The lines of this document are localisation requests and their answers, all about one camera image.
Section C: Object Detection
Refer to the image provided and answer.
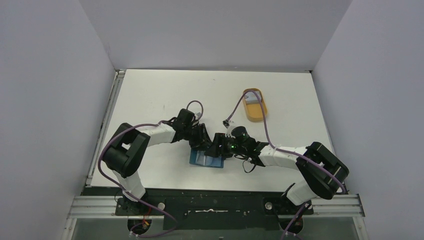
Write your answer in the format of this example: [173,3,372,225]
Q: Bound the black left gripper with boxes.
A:
[183,123,213,151]

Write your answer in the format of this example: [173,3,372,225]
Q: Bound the blue leather card holder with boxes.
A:
[189,149,224,169]

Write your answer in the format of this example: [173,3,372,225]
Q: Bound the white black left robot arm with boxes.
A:
[99,109,212,215]

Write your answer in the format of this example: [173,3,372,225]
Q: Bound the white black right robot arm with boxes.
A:
[204,126,350,214]

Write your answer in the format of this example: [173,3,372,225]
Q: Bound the grey credit card stack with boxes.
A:
[244,91,262,105]

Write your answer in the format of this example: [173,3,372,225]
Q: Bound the yellow oval tray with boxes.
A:
[242,88,268,122]

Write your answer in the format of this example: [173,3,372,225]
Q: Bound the black thin wire loop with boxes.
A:
[241,158,258,174]

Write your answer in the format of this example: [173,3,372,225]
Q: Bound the aluminium frame rail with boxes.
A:
[59,194,370,240]

